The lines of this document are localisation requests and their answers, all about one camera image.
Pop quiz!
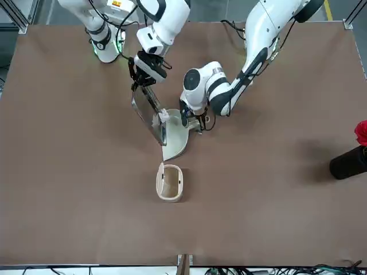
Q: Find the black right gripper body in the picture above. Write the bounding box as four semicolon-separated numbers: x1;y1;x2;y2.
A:
133;50;170;84

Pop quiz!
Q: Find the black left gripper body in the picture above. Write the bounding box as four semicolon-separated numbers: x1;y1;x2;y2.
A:
179;99;192;128

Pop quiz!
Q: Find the cream plastic dustpan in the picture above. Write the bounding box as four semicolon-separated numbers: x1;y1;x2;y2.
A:
161;108;212;162

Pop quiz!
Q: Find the square metal tray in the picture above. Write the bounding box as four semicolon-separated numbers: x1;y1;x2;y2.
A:
131;85;169;147

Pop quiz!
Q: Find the cream bin with flip lid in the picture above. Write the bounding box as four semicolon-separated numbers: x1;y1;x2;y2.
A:
155;162;185;203

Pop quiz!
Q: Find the black cylindrical vase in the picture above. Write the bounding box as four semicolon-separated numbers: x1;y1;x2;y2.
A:
329;145;367;180

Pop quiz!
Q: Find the red rose bouquet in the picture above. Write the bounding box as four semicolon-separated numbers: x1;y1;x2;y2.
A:
354;120;367;147

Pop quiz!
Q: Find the black cable along right arm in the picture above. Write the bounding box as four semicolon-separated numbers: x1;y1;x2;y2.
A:
85;0;141;58

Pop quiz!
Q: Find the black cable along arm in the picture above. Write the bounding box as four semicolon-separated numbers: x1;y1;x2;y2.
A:
220;19;296;87
85;0;141;58

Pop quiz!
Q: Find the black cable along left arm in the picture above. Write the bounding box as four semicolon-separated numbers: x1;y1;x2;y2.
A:
220;19;296;87

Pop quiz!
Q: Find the aluminium frame post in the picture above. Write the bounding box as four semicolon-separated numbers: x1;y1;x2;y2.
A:
0;0;30;36

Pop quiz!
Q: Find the aluminium divider post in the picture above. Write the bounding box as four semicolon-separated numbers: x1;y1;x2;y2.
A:
177;254;194;275

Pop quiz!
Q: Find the tangled black cable bundle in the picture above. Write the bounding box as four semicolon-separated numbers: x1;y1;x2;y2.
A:
197;259;367;275

